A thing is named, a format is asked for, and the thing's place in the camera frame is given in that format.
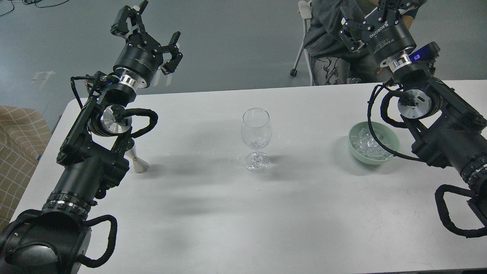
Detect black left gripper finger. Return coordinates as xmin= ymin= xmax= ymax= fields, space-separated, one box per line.
xmin=111 ymin=0 xmax=151 ymax=43
xmin=152 ymin=32 xmax=183 ymax=74

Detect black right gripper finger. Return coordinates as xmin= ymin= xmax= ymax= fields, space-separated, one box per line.
xmin=377 ymin=0 xmax=419 ymax=19
xmin=339 ymin=6 xmax=375 ymax=53

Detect white office chair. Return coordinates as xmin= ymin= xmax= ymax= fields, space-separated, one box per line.
xmin=290 ymin=0 xmax=314 ymax=86

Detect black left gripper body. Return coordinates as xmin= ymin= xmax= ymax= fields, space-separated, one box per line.
xmin=113 ymin=42 xmax=164 ymax=88

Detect person in grey hoodie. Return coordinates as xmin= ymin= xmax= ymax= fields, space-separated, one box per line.
xmin=303 ymin=0 xmax=427 ymax=86

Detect black floor cables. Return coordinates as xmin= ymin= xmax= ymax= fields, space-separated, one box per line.
xmin=0 ymin=0 xmax=71 ymax=17

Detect steel cocktail jigger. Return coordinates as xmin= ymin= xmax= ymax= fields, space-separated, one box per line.
xmin=125 ymin=138 xmax=149 ymax=174

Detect green bowl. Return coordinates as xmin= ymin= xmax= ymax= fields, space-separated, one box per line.
xmin=348 ymin=121 xmax=400 ymax=165

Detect clear wine glass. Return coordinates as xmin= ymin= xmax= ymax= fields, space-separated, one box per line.
xmin=240 ymin=108 xmax=272 ymax=173

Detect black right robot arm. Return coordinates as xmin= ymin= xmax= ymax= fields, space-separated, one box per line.
xmin=339 ymin=0 xmax=487 ymax=238

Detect clear ice cubes pile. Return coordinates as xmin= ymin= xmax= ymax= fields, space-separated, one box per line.
xmin=352 ymin=127 xmax=393 ymax=160

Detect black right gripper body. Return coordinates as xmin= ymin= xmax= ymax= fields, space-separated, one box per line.
xmin=363 ymin=18 xmax=416 ymax=67

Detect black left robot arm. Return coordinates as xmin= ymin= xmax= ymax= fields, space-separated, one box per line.
xmin=1 ymin=0 xmax=183 ymax=274

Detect beige checkered sofa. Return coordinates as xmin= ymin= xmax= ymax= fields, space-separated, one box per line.
xmin=0 ymin=106 xmax=52 ymax=229

